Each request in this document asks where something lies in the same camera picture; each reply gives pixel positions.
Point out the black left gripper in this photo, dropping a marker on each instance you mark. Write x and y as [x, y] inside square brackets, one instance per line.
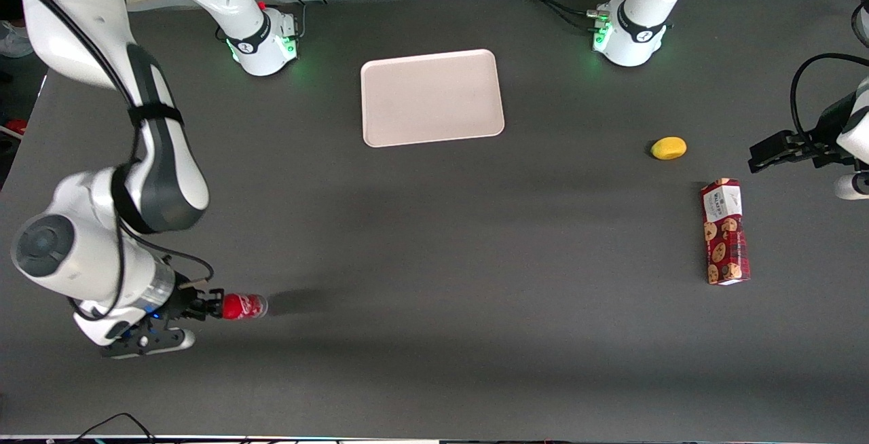
[823, 137]

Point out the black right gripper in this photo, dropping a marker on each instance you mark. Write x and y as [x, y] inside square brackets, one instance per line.
[185, 302]

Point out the red coke bottle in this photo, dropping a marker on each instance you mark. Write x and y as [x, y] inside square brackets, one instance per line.
[246, 306]

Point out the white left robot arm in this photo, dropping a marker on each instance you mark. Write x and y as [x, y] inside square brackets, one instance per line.
[641, 16]

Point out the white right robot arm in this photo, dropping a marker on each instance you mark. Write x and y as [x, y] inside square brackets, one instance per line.
[88, 254]

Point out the pale pink plastic tray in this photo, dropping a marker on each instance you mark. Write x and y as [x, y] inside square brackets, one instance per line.
[431, 98]

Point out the red cookie box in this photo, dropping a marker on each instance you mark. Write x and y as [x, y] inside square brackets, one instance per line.
[725, 233]

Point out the yellow lemon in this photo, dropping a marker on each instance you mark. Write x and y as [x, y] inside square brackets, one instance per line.
[669, 148]

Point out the small red object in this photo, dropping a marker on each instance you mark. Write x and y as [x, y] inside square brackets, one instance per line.
[16, 126]

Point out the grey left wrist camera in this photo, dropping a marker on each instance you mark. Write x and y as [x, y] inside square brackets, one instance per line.
[852, 186]

